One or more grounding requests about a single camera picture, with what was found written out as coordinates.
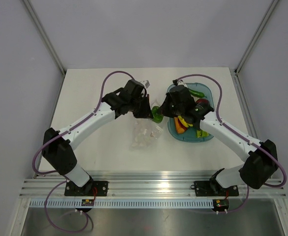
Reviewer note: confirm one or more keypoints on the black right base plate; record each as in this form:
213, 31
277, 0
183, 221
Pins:
205, 188

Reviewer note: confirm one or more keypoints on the green chili pepper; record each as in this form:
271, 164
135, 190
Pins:
196, 93

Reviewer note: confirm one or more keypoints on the left aluminium frame post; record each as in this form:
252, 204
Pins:
43, 35

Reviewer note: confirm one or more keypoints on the aluminium frame post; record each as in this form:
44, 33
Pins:
257, 34
43, 35

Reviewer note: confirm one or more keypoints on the clear zip top bag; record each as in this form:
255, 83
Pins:
145, 131

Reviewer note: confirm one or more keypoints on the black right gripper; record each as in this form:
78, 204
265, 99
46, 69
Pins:
164, 110

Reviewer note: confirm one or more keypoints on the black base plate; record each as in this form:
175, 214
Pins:
91, 188
205, 188

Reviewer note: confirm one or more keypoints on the teal plastic tray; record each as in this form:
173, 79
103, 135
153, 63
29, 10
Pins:
190, 135

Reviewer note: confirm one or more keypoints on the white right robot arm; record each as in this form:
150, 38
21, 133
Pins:
258, 158

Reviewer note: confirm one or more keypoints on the white slotted cable duct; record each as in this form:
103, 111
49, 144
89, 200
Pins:
123, 203

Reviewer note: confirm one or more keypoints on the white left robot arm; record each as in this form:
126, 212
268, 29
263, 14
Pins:
59, 145

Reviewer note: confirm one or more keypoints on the orange carrot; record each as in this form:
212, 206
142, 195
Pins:
180, 129

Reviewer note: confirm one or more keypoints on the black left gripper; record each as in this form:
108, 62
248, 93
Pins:
146, 113

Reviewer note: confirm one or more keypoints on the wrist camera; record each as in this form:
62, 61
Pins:
145, 83
179, 83

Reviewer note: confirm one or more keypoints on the yellow banana bunch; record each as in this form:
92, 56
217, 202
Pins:
184, 123

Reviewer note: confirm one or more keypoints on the green bell pepper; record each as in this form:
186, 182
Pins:
157, 118

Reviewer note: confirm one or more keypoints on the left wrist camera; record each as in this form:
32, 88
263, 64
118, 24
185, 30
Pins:
145, 83

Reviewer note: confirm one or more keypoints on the right aluminium frame post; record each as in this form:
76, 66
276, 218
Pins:
257, 34

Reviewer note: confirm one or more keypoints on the red apple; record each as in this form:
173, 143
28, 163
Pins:
202, 102

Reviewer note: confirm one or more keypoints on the yellow green corn cob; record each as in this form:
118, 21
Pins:
201, 134

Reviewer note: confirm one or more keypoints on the aluminium mounting rail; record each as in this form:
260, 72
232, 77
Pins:
141, 185

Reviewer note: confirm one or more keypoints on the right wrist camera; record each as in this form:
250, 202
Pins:
179, 83

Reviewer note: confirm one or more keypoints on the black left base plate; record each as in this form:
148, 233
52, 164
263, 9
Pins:
91, 188

